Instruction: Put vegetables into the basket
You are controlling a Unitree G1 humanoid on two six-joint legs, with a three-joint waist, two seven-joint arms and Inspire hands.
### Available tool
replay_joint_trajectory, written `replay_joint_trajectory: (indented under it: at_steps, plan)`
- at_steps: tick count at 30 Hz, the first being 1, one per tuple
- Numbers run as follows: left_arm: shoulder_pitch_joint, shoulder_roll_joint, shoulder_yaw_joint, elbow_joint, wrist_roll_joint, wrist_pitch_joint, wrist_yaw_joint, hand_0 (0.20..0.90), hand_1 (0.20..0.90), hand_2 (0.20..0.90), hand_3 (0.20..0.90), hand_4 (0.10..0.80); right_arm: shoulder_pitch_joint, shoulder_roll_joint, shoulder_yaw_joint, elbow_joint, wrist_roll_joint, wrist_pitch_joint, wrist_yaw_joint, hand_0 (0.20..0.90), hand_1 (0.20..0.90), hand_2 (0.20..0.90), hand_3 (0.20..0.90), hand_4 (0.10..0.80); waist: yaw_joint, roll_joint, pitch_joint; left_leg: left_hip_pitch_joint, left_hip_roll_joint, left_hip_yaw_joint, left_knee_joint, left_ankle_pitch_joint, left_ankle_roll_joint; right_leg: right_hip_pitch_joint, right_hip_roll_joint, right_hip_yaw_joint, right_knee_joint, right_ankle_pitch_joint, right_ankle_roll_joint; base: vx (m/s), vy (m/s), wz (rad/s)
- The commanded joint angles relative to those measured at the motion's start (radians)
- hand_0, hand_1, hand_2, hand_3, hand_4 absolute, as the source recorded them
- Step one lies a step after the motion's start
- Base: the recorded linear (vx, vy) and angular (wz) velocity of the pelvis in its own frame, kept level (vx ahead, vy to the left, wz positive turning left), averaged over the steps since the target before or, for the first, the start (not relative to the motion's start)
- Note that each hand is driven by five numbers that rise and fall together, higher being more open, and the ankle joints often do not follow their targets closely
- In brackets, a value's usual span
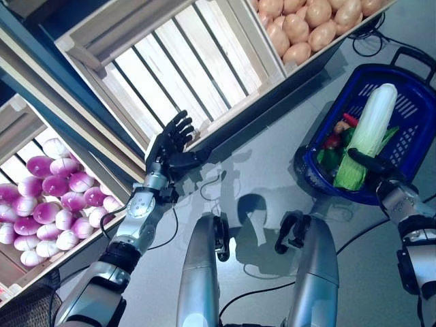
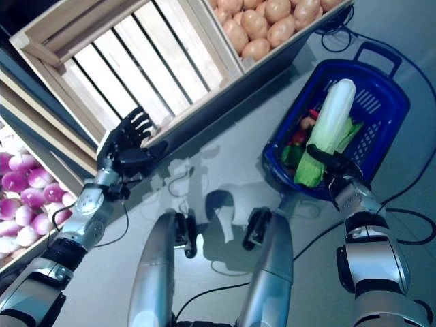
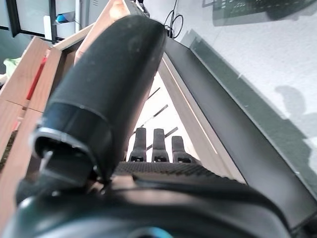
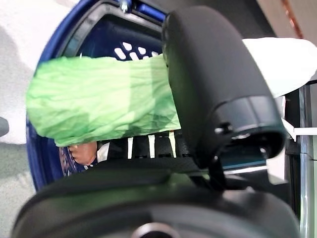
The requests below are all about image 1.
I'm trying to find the silver left robot leg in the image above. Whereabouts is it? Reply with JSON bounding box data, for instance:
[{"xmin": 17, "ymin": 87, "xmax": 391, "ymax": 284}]
[{"xmin": 176, "ymin": 215, "xmax": 221, "ymax": 327}]

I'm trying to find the long black tether cable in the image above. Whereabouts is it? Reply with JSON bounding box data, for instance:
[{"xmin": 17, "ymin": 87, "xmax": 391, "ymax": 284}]
[{"xmin": 336, "ymin": 217, "xmax": 391, "ymax": 255}]

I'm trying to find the purple white turnip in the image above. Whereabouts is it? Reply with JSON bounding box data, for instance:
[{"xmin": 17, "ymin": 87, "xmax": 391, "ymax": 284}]
[
  {"xmin": 88, "ymin": 206, "xmax": 110, "ymax": 228},
  {"xmin": 56, "ymin": 230, "xmax": 80, "ymax": 251},
  {"xmin": 35, "ymin": 240, "xmax": 61, "ymax": 258},
  {"xmin": 50, "ymin": 157, "xmax": 81, "ymax": 178},
  {"xmin": 0, "ymin": 183, "xmax": 20, "ymax": 204},
  {"xmin": 12, "ymin": 196, "xmax": 38, "ymax": 217},
  {"xmin": 68, "ymin": 172, "xmax": 95, "ymax": 193},
  {"xmin": 70, "ymin": 217, "xmax": 93, "ymax": 239},
  {"xmin": 60, "ymin": 191, "xmax": 86, "ymax": 212},
  {"xmin": 36, "ymin": 223, "xmax": 63, "ymax": 241},
  {"xmin": 20, "ymin": 250, "xmax": 47, "ymax": 267},
  {"xmin": 103, "ymin": 196, "xmax": 122, "ymax": 213},
  {"xmin": 17, "ymin": 176, "xmax": 44, "ymax": 198},
  {"xmin": 13, "ymin": 234, "xmax": 40, "ymax": 251},
  {"xmin": 13, "ymin": 216, "xmax": 41, "ymax": 236},
  {"xmin": 42, "ymin": 175, "xmax": 71, "ymax": 198},
  {"xmin": 83, "ymin": 186, "xmax": 109, "ymax": 208},
  {"xmin": 0, "ymin": 223, "xmax": 16, "ymax": 245},
  {"xmin": 0, "ymin": 203, "xmax": 18, "ymax": 224},
  {"xmin": 26, "ymin": 155, "xmax": 54, "ymax": 178},
  {"xmin": 33, "ymin": 202, "xmax": 62, "ymax": 225},
  {"xmin": 42, "ymin": 138, "xmax": 71, "ymax": 159},
  {"xmin": 54, "ymin": 209, "xmax": 78, "ymax": 231}
]

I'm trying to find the small red bell pepper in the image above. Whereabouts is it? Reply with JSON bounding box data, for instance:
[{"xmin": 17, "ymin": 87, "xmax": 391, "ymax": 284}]
[{"xmin": 322, "ymin": 134, "xmax": 341, "ymax": 151}]

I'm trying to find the black left robot foot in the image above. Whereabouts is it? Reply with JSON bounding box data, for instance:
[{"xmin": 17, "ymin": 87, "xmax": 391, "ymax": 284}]
[{"xmin": 213, "ymin": 211, "xmax": 231, "ymax": 263}]

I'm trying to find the small green bell pepper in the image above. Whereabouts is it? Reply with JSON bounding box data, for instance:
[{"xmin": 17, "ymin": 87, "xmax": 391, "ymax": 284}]
[{"xmin": 316, "ymin": 148, "xmax": 343, "ymax": 171}]

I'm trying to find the black robot foot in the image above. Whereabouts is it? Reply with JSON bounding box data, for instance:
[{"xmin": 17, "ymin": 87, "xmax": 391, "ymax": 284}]
[
  {"xmin": 213, "ymin": 211, "xmax": 231, "ymax": 263},
  {"xmin": 275, "ymin": 210, "xmax": 311, "ymax": 255}
]

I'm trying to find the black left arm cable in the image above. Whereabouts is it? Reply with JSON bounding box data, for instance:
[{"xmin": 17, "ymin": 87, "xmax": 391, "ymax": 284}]
[{"xmin": 99, "ymin": 204, "xmax": 181, "ymax": 252}]

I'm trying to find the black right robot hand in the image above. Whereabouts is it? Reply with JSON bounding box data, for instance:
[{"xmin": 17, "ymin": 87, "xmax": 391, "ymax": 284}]
[{"xmin": 346, "ymin": 147, "xmax": 409, "ymax": 187}]

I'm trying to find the wooden display shelf frame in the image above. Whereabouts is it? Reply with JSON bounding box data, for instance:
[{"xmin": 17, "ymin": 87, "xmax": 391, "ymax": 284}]
[{"xmin": 0, "ymin": 0, "xmax": 399, "ymax": 307}]

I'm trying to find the wooden slat crate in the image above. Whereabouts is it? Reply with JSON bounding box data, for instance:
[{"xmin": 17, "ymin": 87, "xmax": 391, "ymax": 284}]
[
  {"xmin": 54, "ymin": 0, "xmax": 287, "ymax": 153},
  {"xmin": 245, "ymin": 0, "xmax": 399, "ymax": 78},
  {"xmin": 0, "ymin": 93, "xmax": 127, "ymax": 307}
]

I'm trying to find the leafy green cabbage white base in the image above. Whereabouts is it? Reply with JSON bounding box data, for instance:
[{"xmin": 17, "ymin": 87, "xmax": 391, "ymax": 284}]
[{"xmin": 374, "ymin": 126, "xmax": 400, "ymax": 157}]

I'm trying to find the long white napa cabbage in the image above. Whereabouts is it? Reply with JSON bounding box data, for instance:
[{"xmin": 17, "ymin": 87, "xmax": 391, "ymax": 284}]
[{"xmin": 332, "ymin": 83, "xmax": 399, "ymax": 190}]

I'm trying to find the black right robot foot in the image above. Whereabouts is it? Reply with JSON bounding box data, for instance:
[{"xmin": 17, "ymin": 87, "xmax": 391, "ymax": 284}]
[{"xmin": 275, "ymin": 210, "xmax": 311, "ymax": 255}]

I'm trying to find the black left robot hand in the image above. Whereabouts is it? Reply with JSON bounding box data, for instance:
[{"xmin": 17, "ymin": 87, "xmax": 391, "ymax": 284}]
[{"xmin": 146, "ymin": 109, "xmax": 211, "ymax": 180}]

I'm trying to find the black floor cable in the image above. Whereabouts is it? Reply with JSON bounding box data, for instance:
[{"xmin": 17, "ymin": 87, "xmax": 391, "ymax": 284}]
[{"xmin": 219, "ymin": 279, "xmax": 296, "ymax": 317}]

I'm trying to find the black basket handle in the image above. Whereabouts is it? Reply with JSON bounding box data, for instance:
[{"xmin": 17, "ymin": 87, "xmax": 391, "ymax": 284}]
[{"xmin": 390, "ymin": 46, "xmax": 436, "ymax": 82}]

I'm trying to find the dark mesh cover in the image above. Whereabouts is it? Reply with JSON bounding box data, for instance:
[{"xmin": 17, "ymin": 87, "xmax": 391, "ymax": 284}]
[{"xmin": 0, "ymin": 272, "xmax": 63, "ymax": 327}]

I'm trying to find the small dark green pepper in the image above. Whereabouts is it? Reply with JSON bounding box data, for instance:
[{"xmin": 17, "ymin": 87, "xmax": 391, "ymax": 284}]
[{"xmin": 340, "ymin": 127, "xmax": 357, "ymax": 146}]

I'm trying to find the blue plastic shopping basket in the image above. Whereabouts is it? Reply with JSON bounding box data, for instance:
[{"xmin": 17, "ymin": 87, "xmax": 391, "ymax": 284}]
[{"xmin": 293, "ymin": 63, "xmax": 436, "ymax": 207}]

